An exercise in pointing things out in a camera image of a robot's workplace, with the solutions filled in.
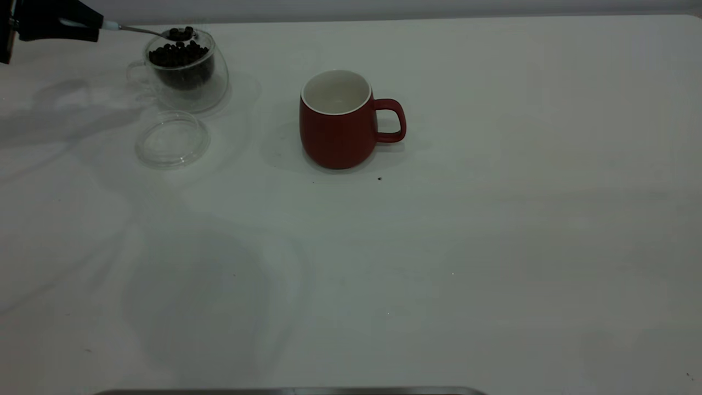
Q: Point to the red ceramic mug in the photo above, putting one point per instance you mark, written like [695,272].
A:
[337,140]

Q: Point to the dark coffee beans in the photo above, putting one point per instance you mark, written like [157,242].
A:
[181,63]

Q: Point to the clear double-wall glass cup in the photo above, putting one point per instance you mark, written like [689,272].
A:
[216,93]

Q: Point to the clear round glass lid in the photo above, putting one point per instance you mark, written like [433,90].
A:
[173,142]

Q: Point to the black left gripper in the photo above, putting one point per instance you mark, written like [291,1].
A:
[6,41]

